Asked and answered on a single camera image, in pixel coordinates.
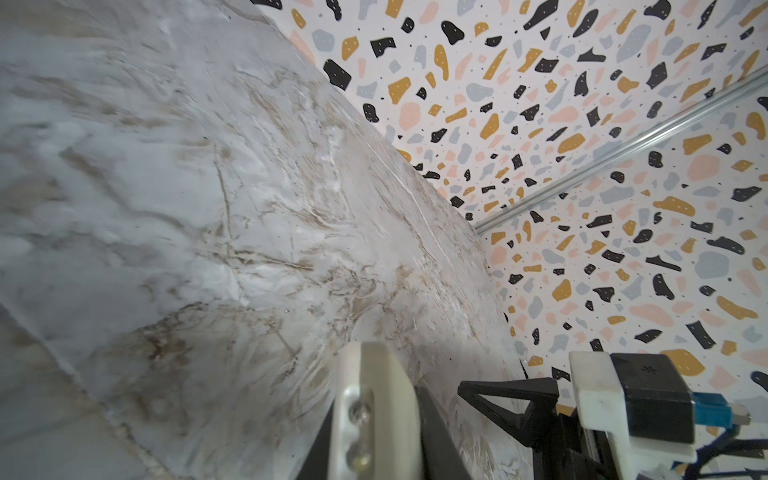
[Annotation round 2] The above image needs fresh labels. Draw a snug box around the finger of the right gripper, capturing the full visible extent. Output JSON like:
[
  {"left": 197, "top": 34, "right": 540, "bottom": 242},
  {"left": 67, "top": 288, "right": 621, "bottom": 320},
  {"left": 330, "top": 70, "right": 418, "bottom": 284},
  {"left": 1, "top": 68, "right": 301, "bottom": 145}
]
[{"left": 457, "top": 376, "right": 560, "bottom": 450}]

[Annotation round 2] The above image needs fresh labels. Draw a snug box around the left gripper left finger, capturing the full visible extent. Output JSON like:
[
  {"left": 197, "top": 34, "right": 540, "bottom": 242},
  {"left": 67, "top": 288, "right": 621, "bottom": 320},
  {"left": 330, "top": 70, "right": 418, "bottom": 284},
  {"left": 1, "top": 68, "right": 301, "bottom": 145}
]
[{"left": 296, "top": 404, "right": 334, "bottom": 480}]

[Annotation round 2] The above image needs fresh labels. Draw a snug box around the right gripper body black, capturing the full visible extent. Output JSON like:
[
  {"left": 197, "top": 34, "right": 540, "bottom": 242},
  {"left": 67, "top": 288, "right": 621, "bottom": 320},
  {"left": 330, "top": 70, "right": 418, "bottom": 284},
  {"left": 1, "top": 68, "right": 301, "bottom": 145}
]
[{"left": 533, "top": 412, "right": 618, "bottom": 480}]

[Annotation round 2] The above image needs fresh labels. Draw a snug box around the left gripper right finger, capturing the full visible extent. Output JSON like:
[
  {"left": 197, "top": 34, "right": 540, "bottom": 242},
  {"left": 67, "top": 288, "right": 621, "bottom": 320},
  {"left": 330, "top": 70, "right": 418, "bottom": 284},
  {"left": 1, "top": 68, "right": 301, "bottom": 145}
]
[{"left": 415, "top": 386, "right": 471, "bottom": 480}]

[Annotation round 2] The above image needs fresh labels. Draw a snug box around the white remote control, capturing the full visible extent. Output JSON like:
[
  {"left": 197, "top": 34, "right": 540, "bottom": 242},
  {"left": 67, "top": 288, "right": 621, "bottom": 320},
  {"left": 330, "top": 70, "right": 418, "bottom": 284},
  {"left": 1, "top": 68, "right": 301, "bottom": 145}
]
[{"left": 327, "top": 342, "right": 424, "bottom": 480}]

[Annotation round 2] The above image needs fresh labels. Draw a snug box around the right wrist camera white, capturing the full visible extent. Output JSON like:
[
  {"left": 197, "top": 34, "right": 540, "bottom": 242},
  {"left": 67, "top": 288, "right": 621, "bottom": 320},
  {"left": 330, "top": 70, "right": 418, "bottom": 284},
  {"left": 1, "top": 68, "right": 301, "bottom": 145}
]
[{"left": 568, "top": 350, "right": 751, "bottom": 480}]

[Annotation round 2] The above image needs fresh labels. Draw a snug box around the right corner aluminium post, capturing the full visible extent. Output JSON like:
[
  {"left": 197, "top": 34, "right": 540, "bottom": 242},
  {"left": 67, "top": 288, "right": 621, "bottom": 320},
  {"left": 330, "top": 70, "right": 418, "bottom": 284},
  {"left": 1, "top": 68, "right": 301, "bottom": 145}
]
[{"left": 473, "top": 67, "right": 767, "bottom": 235}]

